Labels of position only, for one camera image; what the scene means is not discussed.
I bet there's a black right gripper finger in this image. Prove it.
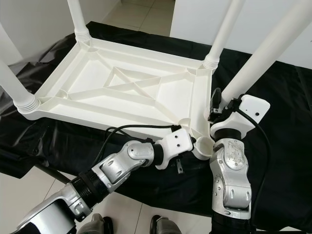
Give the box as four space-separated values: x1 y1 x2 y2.
211 88 223 121

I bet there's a white tapered plastic table leg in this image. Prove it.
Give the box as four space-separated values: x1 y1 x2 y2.
221 0 312 105
67 0 91 42
0 24 40 113
203 0 245 69

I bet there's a grey right robot foot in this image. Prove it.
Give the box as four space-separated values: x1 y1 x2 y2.
150 215 186 234

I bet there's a grey robot foot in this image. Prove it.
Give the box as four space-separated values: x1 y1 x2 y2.
150 215 186 234
78 214 113 234

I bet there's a black table cloth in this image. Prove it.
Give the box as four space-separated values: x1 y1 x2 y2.
0 20 312 232

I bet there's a grey left robot foot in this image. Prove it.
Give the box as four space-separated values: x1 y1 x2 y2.
78 214 113 234

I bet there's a black metal table leg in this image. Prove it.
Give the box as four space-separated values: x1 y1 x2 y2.
32 162 74 185

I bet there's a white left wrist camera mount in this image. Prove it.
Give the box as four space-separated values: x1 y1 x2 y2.
155 128 194 170

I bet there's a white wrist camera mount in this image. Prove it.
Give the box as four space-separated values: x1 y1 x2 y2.
155 128 194 170
211 95 271 139

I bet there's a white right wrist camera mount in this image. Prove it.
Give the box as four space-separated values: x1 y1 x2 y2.
211 95 271 139

